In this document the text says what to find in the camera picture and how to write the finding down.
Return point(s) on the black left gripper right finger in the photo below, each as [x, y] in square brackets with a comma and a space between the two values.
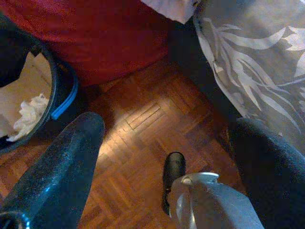
[274, 186]

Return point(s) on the white crumpled tissue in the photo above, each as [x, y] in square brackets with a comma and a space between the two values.
[28, 114]

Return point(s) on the large red cushion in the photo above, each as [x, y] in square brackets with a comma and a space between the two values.
[95, 35]

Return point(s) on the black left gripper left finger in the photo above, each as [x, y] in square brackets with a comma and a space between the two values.
[66, 167]

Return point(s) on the brown paper sheet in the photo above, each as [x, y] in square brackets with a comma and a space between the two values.
[31, 76]

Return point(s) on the pink cartoon blanket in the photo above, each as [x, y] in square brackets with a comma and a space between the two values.
[166, 9]

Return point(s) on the bed with grey floral sheet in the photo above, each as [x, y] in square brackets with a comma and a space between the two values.
[257, 59]

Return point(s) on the black waste bin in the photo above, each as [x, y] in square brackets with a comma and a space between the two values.
[60, 78]

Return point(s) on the black robot foot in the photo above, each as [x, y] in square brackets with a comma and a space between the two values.
[174, 169]

